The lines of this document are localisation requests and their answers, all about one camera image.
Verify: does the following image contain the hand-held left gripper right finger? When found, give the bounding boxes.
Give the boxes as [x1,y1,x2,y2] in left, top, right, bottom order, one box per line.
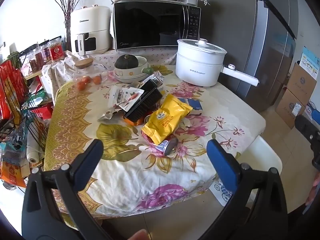
[200,139,288,240]

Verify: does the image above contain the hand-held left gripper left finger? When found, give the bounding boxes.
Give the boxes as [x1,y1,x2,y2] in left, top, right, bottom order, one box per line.
[21,139,113,240]

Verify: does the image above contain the silver wrapper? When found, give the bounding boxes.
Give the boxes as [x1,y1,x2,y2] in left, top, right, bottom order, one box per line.
[97,106,125,122]

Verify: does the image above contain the small canned drink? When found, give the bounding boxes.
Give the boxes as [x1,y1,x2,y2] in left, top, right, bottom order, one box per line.
[155,137,179,157]

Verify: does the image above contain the blue cardboard box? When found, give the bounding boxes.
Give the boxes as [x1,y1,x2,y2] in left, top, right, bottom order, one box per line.
[179,97,203,113]

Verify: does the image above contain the yellow snack bag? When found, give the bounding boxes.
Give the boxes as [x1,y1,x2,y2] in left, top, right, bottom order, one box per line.
[141,94,193,145]

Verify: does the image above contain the white label packet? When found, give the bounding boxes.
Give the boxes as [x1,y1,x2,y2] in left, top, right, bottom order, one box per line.
[109,86,144,110]

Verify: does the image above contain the black plastic tray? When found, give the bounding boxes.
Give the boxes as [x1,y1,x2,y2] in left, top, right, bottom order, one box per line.
[124,79,163,127]

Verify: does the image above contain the person's right hand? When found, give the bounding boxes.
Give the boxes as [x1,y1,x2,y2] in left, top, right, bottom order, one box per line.
[306,172,320,205]

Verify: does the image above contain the person's left hand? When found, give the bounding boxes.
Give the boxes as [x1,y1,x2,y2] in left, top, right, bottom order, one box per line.
[125,229,148,240]

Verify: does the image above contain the large floral tablecloth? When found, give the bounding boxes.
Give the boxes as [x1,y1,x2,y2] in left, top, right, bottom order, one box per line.
[42,64,266,217]

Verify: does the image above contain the orange packet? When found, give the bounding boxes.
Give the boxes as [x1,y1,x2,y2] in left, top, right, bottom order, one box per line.
[0,162,27,188]

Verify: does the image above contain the glass jar with cork lid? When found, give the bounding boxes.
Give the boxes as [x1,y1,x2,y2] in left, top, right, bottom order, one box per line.
[72,58,109,92]

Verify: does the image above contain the white ceramic casserole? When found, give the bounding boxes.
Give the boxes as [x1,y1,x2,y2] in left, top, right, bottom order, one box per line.
[114,56,150,83]

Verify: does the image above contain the white electric pot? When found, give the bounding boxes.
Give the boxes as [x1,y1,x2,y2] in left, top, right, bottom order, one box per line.
[175,38,260,88]

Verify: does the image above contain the grey refrigerator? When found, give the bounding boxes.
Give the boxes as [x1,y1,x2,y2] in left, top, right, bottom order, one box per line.
[197,0,299,113]

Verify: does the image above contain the dark green squash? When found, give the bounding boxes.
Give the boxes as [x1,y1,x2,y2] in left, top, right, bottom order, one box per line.
[117,54,139,70]

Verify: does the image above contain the red packets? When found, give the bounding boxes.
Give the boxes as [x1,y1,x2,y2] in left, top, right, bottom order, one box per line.
[0,61,28,120]

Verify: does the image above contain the red label jar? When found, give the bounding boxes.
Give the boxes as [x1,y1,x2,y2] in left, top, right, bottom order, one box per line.
[47,38,66,63]

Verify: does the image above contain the white pot lid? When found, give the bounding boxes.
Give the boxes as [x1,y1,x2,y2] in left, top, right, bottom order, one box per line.
[177,38,227,55]

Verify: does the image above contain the glass vase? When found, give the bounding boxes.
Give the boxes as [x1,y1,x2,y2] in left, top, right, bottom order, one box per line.
[64,19,73,52]

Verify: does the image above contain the white air fryer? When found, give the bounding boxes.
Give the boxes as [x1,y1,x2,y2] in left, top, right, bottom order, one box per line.
[71,4,112,55]

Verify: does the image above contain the black microwave oven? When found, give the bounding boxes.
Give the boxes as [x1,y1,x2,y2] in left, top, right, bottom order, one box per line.
[111,0,202,52]

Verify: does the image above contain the white string roll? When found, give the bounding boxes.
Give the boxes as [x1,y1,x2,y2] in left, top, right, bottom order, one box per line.
[26,130,45,164]

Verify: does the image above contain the black wire rack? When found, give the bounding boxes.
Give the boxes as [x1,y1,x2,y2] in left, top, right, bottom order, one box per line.
[0,52,50,140]

